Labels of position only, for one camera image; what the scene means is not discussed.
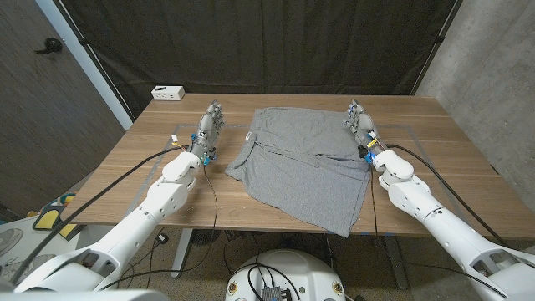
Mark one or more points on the black power adapter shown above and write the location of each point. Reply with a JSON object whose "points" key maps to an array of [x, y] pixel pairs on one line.
{"points": [[162, 238]]}

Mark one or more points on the black backdrop stand pole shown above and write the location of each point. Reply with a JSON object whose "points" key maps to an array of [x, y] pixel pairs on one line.
{"points": [[438, 39], [83, 44]]}

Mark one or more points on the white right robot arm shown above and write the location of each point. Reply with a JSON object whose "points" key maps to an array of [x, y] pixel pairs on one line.
{"points": [[439, 230]]}

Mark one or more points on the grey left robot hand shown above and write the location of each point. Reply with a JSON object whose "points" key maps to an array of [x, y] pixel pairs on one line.
{"points": [[207, 134]]}

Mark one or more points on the white door frame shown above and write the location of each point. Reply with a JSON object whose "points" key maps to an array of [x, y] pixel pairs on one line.
{"points": [[85, 62]]}

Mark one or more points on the white table leg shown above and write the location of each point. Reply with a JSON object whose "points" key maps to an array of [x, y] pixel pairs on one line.
{"points": [[181, 251]]}

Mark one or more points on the white power strip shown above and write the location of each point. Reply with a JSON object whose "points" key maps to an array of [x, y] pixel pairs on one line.
{"points": [[168, 93]]}

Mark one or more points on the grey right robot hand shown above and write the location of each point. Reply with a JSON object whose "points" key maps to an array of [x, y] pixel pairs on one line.
{"points": [[363, 127]]}

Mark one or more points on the white floor platform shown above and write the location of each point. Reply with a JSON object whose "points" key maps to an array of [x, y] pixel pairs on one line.
{"points": [[31, 246]]}

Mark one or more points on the grey sneaker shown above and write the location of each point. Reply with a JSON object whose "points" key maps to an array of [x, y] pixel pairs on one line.
{"points": [[8, 242], [16, 265]]}

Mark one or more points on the grey torso electronics box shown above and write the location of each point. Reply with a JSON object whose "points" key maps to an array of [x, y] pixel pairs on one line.
{"points": [[273, 294]]}

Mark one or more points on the black backdrop curtain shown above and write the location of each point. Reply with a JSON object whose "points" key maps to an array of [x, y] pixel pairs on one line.
{"points": [[267, 46]]}

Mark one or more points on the gray shorts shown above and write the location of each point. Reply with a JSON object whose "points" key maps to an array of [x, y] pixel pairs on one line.
{"points": [[301, 167]]}

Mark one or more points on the grey table leg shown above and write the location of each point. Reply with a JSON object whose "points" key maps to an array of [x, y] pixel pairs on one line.
{"points": [[395, 261]]}

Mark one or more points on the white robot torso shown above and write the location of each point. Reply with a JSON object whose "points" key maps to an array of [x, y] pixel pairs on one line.
{"points": [[301, 271]]}

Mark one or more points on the dark wooden door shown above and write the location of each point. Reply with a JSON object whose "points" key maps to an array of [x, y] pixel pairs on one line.
{"points": [[33, 104]]}

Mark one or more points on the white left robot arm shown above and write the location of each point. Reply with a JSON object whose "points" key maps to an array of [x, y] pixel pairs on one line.
{"points": [[138, 221]]}

